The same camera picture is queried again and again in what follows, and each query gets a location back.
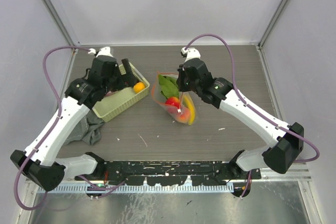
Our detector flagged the pale green plastic basket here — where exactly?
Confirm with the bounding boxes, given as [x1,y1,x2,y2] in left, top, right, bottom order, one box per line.
[92,62,150,122]

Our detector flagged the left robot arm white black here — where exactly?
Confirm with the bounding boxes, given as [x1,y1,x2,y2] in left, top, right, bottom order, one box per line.
[10,55,137,191]

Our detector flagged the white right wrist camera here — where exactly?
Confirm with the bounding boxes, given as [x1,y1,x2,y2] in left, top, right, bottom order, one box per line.
[181,47,201,62]

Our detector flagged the clear zip bag orange zipper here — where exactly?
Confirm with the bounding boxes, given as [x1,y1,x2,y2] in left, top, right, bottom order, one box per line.
[151,72,196,125]

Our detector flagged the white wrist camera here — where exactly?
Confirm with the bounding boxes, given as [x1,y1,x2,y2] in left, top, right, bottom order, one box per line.
[88,47,114,58]
[181,47,201,62]

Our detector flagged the grey cloth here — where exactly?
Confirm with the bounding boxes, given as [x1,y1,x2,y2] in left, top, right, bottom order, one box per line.
[63,110,105,146]

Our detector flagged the aluminium frame rail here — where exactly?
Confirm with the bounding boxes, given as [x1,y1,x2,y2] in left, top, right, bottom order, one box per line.
[256,44,313,182]

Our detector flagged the red toy apple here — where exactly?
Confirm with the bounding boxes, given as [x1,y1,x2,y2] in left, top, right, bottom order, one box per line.
[165,97,181,114]

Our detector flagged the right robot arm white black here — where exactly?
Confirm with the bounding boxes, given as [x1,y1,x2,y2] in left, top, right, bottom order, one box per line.
[177,58,304,179]

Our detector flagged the green toy lettuce leaf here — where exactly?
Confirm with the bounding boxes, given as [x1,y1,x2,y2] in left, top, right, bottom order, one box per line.
[158,74,179,99]

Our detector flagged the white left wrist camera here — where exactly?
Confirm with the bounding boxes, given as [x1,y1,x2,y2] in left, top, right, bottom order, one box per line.
[88,47,114,58]

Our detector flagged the slotted cable duct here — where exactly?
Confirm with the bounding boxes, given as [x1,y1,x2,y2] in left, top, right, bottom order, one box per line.
[50,183,234,194]

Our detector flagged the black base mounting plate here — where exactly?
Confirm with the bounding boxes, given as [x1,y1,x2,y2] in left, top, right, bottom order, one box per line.
[84,161,249,186]

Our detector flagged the small orange toy fruit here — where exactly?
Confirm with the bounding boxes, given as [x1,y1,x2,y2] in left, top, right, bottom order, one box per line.
[133,82,146,94]

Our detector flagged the purple toy eggplant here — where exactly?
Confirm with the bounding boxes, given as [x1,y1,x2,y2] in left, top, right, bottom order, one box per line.
[105,91,118,97]

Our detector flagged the yellow toy banana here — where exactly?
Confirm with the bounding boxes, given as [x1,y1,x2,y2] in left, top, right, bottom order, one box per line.
[183,94,196,125]

